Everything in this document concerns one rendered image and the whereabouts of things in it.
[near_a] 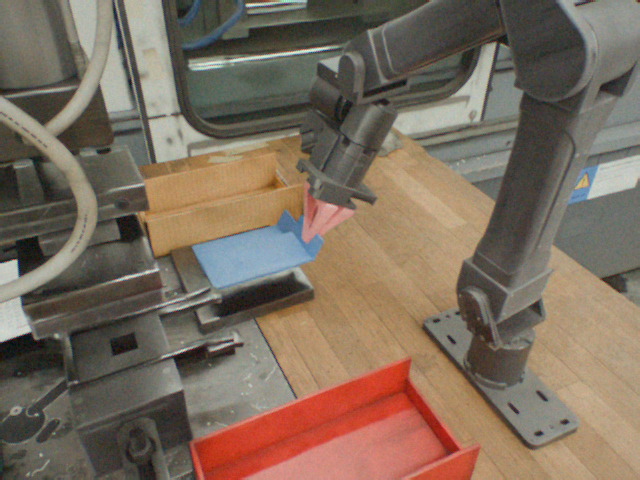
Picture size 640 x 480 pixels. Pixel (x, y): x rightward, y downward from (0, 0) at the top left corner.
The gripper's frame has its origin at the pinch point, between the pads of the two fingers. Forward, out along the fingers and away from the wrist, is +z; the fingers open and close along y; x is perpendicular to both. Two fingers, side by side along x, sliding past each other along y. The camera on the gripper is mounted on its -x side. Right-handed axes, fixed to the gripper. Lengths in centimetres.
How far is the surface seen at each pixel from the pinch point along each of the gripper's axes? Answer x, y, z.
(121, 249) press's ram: 15.4, 28.7, -1.8
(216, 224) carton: -14.2, 6.0, 8.2
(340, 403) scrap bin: 22.8, 3.1, 8.1
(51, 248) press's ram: 13.9, 33.5, 0.1
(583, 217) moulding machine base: -45, -128, -8
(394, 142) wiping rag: -30.5, -31.6, -10.7
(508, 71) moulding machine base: -46, -66, -33
